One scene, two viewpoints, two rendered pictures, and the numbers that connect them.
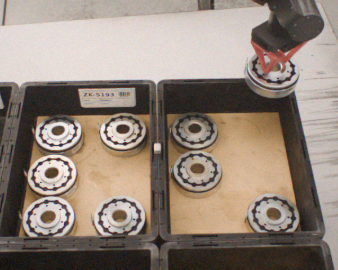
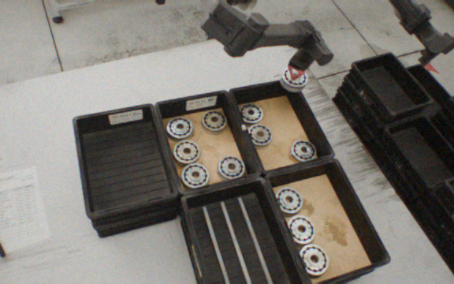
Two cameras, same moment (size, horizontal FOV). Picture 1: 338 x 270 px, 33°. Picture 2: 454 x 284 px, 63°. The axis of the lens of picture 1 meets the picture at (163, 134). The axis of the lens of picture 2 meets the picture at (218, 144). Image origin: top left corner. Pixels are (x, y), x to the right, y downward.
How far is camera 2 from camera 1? 0.52 m
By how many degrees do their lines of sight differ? 17
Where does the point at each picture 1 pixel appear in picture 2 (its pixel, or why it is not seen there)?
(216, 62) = (235, 69)
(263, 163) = (288, 124)
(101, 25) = (161, 55)
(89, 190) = (206, 156)
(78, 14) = (107, 40)
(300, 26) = (323, 59)
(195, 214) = (265, 157)
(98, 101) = (195, 106)
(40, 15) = (81, 44)
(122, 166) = (218, 139)
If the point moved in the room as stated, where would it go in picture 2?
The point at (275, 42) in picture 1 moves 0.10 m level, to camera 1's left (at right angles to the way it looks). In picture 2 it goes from (303, 65) to (277, 69)
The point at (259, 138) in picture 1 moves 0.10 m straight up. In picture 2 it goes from (281, 111) to (288, 96)
